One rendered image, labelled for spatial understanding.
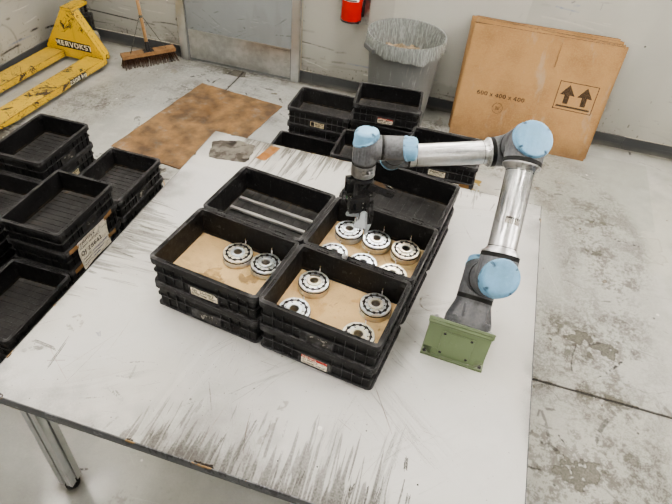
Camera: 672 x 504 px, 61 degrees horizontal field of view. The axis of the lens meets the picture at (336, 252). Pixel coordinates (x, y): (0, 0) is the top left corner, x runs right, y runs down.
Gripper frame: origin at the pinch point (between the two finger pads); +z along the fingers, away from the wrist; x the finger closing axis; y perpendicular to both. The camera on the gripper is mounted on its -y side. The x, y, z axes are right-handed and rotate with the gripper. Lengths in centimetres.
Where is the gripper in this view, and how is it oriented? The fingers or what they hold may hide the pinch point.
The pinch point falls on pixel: (363, 226)
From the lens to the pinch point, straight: 190.5
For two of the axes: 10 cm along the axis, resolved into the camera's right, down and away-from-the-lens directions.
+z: -0.5, 7.8, 6.2
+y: -9.3, 1.8, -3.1
